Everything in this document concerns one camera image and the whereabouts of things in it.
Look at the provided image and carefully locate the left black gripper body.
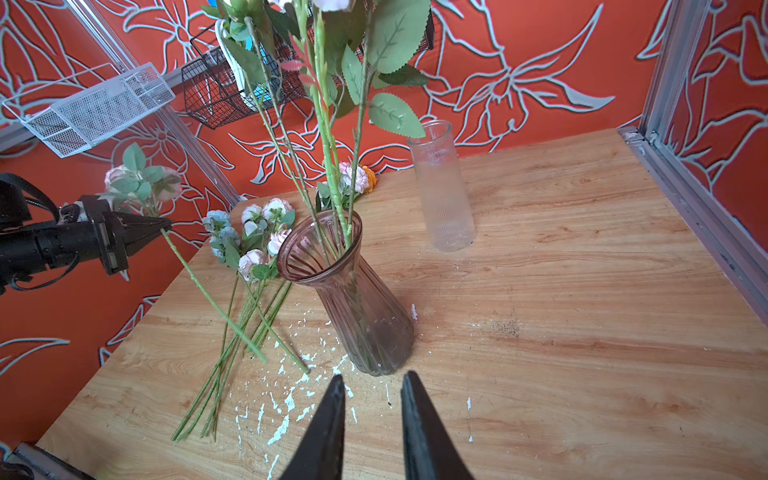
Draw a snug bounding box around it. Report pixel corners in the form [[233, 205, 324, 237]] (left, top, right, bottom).
[[78, 195, 128, 275]]

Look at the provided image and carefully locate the pink white flower bunch left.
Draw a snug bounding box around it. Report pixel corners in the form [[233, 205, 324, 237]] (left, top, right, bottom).
[[172, 198, 296, 442]]

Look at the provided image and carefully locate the black wire wall basket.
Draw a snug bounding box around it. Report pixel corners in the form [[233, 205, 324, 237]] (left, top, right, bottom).
[[179, 5, 436, 130]]

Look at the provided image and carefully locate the pink flower bunch right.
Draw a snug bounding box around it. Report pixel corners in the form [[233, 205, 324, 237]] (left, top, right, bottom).
[[315, 162, 378, 212]]

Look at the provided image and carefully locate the light blue box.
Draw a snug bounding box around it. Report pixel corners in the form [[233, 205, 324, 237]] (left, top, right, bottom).
[[240, 38, 282, 109]]

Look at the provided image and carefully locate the white mesh wall basket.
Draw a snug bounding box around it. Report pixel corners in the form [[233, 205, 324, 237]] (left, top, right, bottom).
[[1, 63, 175, 158]]

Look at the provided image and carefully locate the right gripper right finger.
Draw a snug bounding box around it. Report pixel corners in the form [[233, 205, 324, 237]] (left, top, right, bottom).
[[401, 371, 473, 479]]

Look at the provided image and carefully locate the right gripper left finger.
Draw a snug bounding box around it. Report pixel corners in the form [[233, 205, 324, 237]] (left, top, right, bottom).
[[281, 375, 346, 480]]

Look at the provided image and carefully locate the brown ribbed glass vase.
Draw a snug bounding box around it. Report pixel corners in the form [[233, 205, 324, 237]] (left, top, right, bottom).
[[277, 210, 415, 376]]

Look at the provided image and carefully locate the cream peach rose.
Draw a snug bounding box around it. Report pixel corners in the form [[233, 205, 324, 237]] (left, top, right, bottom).
[[201, 1, 355, 233]]

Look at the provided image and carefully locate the large pink peony stem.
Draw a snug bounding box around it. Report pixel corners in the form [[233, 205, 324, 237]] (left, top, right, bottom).
[[278, 1, 367, 248]]

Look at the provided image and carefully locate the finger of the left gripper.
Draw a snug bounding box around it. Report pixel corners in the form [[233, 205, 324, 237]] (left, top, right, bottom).
[[116, 213, 172, 257]]

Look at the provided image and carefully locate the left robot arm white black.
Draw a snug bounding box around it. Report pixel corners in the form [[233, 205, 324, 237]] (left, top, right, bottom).
[[1, 173, 172, 291]]

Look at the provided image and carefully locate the clear frosted glass vase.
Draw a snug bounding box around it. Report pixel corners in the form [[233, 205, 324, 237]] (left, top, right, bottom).
[[408, 120, 476, 252]]

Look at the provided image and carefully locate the pink carnation spray stem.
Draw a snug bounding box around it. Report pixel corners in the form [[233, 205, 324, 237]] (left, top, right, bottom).
[[98, 142, 268, 364]]

